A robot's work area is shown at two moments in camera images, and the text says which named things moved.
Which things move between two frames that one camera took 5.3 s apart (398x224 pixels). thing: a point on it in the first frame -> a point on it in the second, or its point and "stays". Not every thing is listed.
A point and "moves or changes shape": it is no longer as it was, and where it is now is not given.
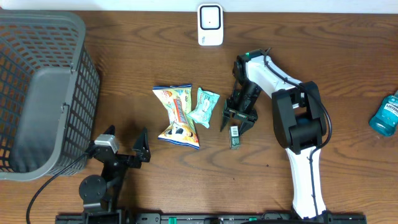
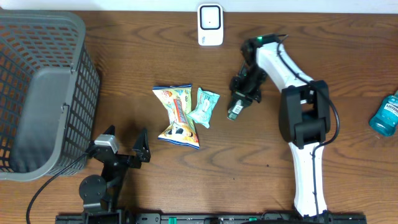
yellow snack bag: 181,129 stays
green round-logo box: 234,137 moves or changes shape
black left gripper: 143,154 stays
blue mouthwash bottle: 384,121 stays
